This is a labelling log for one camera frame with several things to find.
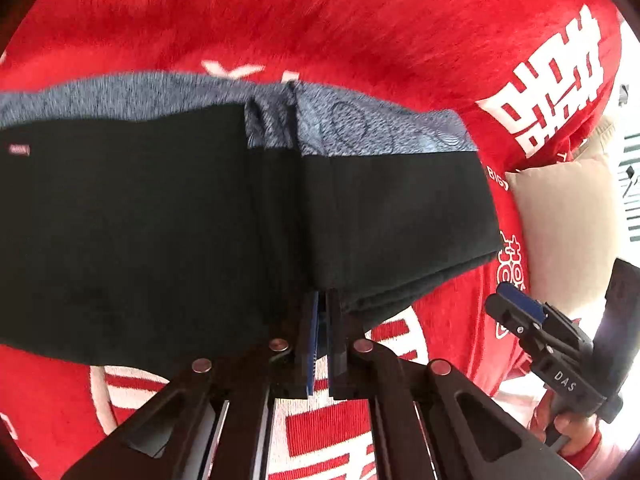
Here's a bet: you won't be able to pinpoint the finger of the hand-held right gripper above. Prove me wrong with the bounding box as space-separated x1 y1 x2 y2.
497 282 546 323
485 294 551 366

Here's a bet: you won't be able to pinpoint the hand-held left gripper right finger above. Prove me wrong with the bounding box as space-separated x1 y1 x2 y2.
325 290 588 480

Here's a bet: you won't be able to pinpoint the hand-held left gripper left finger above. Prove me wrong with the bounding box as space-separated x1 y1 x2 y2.
62 291 321 480

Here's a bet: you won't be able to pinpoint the black pants with blue trim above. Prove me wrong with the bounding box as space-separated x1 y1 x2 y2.
0 72 503 367

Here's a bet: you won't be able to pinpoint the person's right hand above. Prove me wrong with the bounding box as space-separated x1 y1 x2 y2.
532 390 599 456

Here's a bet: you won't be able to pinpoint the beige pillow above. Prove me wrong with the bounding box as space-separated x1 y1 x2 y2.
505 114 627 311

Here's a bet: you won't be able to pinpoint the white slatted panel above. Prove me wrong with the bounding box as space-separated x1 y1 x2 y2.
619 132 640 242

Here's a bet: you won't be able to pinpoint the red printed blanket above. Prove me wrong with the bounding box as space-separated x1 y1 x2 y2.
0 0 623 480

